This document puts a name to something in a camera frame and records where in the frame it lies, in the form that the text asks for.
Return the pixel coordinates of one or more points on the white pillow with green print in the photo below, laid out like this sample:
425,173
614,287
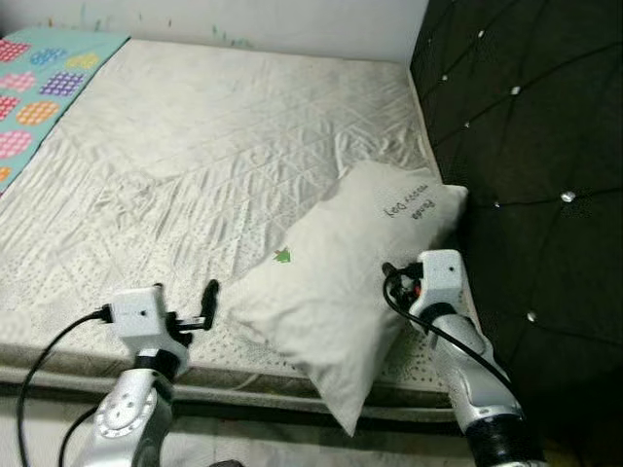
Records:
331,292

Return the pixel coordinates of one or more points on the grey quilted mattress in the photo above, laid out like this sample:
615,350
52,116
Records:
243,146

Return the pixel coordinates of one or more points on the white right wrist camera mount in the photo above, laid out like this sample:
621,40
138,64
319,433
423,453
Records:
440,277

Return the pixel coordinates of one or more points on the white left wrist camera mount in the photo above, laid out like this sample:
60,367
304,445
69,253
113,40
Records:
136,311

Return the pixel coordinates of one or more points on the teal patterned blanket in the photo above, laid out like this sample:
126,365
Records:
49,88

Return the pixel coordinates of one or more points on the black left robot foot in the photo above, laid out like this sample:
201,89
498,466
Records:
226,464

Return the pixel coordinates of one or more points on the dark tufted studded headboard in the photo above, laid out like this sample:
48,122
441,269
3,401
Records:
545,97

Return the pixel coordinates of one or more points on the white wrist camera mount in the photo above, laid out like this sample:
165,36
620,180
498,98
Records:
440,277
136,311

